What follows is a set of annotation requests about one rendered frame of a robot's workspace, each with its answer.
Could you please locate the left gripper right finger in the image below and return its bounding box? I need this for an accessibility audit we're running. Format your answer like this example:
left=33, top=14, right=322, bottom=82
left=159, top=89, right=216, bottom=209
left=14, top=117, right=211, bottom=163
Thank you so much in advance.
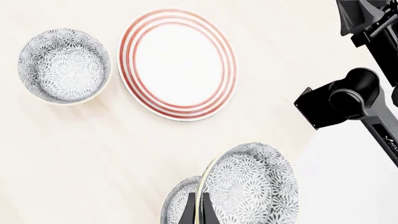
left=200, top=192, right=220, bottom=224

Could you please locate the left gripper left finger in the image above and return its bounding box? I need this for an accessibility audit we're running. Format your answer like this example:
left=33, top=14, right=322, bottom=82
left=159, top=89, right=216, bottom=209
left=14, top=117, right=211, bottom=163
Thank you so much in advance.
left=178, top=192, right=198, bottom=224

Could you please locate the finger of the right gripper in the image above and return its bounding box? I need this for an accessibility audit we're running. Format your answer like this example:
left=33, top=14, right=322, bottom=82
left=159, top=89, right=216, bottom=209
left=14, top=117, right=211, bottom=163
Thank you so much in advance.
left=335, top=0, right=386, bottom=37

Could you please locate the white plate with red rings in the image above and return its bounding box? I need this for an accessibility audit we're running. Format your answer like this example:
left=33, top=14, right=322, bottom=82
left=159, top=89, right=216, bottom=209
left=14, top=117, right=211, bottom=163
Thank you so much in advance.
left=116, top=8, right=238, bottom=123

